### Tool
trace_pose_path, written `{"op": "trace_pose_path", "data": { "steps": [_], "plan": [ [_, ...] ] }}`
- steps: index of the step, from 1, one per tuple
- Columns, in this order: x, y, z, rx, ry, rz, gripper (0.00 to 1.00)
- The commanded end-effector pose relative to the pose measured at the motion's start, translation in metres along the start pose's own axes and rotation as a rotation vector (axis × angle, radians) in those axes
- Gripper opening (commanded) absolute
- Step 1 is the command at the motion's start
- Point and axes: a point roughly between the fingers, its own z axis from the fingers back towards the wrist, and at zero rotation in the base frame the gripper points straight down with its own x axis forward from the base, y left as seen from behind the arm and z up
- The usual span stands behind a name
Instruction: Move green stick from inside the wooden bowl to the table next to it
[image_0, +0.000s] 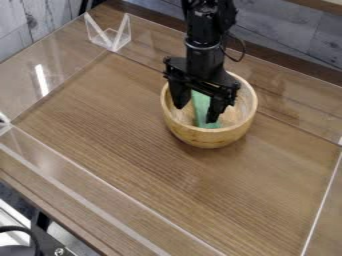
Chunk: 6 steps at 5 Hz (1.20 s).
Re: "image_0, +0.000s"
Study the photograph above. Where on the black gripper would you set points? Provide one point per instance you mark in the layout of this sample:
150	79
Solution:
199	71

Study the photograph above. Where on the green rectangular stick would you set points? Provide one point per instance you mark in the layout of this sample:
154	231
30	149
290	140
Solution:
201	104

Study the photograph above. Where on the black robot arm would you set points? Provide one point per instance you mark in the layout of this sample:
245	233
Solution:
209	20

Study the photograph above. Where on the clear acrylic corner bracket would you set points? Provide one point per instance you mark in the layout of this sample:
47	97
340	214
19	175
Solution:
110	38

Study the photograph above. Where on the black table leg bracket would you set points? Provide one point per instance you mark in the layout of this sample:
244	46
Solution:
51	247

